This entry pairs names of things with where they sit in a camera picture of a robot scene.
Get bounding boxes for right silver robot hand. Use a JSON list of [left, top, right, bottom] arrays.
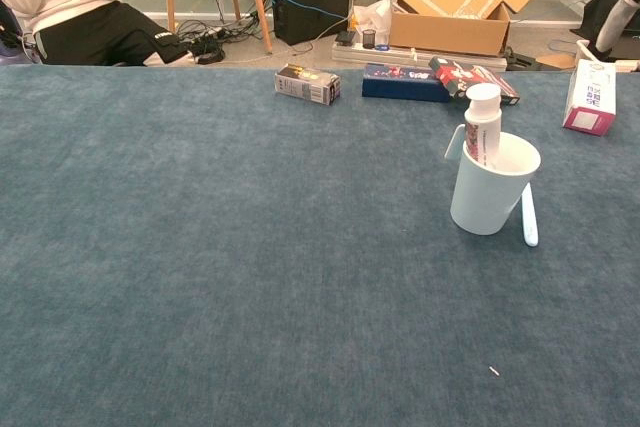
[[595, 0, 638, 55]]

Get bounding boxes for white floral toothpaste tube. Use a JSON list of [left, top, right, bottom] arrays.
[[463, 83, 503, 171]]

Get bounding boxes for white pink toothpaste carton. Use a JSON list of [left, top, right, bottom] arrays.
[[561, 58, 619, 137]]

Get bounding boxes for black draped cloth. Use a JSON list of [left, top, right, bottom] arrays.
[[582, 0, 640, 63]]

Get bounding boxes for white storage box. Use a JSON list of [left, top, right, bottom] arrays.
[[575, 39, 640, 74]]

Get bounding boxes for open cardboard box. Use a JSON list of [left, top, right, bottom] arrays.
[[368, 0, 548, 58]]

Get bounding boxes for red and black box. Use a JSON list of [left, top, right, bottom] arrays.
[[428, 55, 521, 108]]

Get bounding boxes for dark blue flat box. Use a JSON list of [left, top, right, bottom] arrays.
[[361, 62, 450, 104]]

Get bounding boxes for white plastic bag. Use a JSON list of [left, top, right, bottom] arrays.
[[351, 0, 394, 44]]

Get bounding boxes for black computer tower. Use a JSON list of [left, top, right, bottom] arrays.
[[269, 0, 353, 47]]

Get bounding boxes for small grey printed carton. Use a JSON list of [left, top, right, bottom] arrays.
[[274, 63, 343, 107]]

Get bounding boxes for blue fabric table cover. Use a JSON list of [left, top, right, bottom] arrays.
[[0, 64, 640, 427]]

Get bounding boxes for seated person in black shorts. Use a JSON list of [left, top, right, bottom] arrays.
[[0, 0, 194, 67]]

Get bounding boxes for light blue handled cup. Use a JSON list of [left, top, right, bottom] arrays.
[[444, 122, 543, 237]]

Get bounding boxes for tangled black floor cables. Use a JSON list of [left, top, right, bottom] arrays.
[[176, 10, 274, 66]]

